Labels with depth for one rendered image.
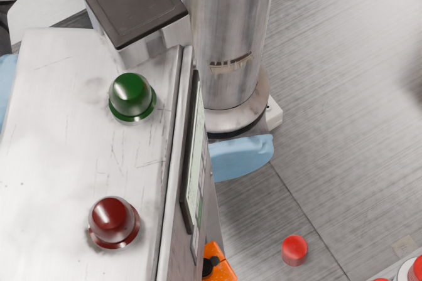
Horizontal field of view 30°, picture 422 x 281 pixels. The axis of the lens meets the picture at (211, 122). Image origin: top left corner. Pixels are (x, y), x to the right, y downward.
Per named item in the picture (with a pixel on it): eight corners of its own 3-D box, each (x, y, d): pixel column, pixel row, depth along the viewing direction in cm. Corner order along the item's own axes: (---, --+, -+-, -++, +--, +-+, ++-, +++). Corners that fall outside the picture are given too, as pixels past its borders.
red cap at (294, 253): (304, 268, 104) (306, 261, 101) (279, 263, 104) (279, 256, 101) (308, 244, 105) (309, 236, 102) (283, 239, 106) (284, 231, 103)
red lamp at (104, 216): (86, 250, 39) (76, 236, 37) (94, 201, 40) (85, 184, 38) (138, 254, 39) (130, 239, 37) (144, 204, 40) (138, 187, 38)
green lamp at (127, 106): (107, 125, 42) (98, 105, 40) (113, 83, 43) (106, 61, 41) (154, 127, 42) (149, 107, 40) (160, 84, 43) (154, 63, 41)
